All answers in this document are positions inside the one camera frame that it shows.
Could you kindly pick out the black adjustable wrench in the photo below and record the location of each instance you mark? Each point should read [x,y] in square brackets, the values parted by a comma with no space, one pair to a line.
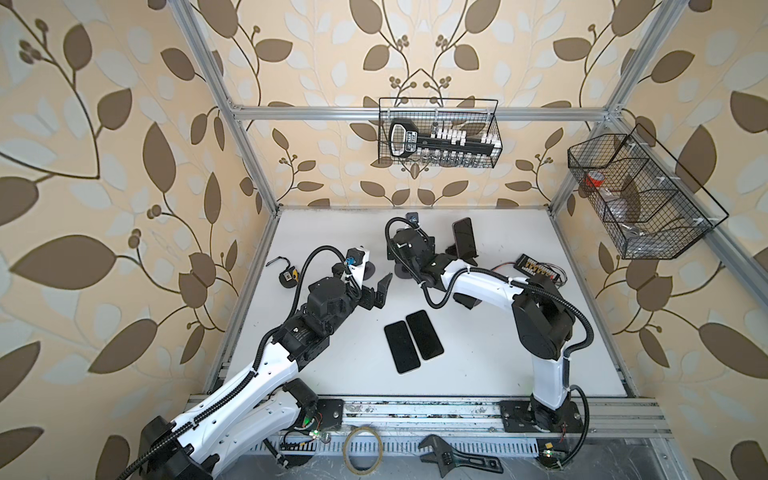
[439,452]

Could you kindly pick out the purple round middle phone stand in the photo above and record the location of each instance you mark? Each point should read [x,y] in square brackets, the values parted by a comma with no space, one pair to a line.
[402,273]

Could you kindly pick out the silver-edged black phone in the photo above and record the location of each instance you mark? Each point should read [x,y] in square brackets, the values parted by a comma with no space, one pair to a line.
[424,335]

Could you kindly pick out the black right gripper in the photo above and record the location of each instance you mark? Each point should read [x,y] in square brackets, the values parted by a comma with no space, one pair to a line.
[390,251]

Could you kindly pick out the dark right phone stand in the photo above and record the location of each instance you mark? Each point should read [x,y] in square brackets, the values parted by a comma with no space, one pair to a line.
[452,250]

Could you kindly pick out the black wire basket wall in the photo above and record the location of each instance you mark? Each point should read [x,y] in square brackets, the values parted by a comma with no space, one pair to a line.
[653,204]
[473,115]

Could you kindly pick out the yellow black tape measure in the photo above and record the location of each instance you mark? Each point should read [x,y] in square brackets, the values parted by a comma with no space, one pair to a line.
[288,278]

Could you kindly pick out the brown tape roll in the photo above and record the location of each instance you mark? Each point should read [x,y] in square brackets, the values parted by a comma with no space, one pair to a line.
[362,451]

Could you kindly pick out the red capped item in basket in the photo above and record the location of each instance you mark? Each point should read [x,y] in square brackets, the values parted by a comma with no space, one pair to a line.
[594,179]

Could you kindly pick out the black wire basket back wall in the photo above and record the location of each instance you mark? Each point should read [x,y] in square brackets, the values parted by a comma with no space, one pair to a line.
[473,115]

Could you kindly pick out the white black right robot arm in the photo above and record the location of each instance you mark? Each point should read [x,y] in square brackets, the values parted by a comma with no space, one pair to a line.
[549,327]

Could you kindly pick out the black socket set holder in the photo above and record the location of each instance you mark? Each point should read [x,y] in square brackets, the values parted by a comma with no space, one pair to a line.
[405,140]

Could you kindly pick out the black phone on right stand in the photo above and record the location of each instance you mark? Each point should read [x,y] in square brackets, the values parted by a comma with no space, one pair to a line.
[464,240]

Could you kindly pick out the purple round phone stand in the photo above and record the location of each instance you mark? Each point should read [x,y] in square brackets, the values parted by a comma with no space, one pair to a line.
[402,273]
[370,270]

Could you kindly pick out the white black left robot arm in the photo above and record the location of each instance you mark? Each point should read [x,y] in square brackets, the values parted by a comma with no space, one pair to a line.
[266,396]

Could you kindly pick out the dark phone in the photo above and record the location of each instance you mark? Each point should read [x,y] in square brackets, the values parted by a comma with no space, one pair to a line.
[402,348]

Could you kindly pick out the aluminium frame post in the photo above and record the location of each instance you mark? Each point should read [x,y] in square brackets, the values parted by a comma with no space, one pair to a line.
[184,16]

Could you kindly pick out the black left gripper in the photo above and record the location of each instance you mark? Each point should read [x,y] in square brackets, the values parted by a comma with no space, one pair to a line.
[367,300]

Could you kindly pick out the black wire basket right wall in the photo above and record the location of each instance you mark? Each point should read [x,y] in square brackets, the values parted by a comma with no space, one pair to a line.
[653,204]

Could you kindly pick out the black circuit board with wires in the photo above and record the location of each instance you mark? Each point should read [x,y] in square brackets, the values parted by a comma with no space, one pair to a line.
[531,267]

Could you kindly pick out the purple round left phone stand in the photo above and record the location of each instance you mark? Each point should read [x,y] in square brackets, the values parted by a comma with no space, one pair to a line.
[370,270]

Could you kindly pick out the green-cased phone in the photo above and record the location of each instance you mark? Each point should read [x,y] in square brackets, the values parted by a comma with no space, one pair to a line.
[467,301]

